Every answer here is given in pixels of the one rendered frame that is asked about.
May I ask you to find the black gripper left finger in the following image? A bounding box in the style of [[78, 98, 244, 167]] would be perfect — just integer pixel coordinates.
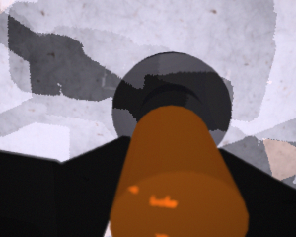
[[0, 136, 131, 237]]

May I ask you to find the orange knob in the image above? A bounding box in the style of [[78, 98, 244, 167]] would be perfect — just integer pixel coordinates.
[[110, 106, 249, 237]]

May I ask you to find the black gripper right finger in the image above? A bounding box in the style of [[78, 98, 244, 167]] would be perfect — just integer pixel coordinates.
[[218, 147, 296, 237]]

